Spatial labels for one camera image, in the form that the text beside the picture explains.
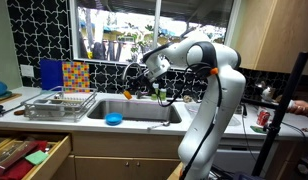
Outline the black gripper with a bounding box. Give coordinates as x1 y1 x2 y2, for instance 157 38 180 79
127 73 153 91

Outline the orange cup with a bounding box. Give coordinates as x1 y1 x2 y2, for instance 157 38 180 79
123 90 132 100

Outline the blue bowl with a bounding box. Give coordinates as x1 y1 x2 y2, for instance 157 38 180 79
105 112 123 126

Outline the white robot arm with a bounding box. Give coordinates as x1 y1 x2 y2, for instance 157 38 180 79
128 33 246 180

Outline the stainless steel sink basin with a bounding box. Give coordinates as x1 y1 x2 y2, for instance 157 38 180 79
88 99 181 123

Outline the brushed steel faucet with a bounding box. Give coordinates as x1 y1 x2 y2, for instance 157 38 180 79
121 62 144 100

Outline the green soap bottle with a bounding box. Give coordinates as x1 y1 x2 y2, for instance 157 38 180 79
160 88 167 101

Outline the silver metal spoon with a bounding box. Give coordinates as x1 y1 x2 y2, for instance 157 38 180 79
147 121 170 130

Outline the metal dish drying rack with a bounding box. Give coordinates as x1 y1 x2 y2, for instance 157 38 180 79
22 86 97 122

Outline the blue cutting board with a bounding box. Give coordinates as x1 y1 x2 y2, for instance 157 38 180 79
40 59 63 90

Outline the white dishwasher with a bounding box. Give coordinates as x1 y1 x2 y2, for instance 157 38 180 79
212 138 282 178

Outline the green sponge in drawer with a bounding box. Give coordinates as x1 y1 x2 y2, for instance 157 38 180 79
25 150 48 165

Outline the red soda can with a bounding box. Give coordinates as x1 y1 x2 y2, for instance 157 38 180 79
256 108 270 126

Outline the wooden upper cabinet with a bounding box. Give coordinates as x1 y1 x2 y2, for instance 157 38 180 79
235 0 308 75

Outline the open wooden drawer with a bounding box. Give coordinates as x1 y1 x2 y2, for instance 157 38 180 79
0 133 71 180

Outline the black tripod pole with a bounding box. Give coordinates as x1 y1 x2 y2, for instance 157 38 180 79
251 52 308 176

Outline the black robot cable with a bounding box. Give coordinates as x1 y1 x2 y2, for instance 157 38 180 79
153 63 223 180

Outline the white light switch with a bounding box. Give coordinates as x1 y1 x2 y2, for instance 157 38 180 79
20 64 34 77

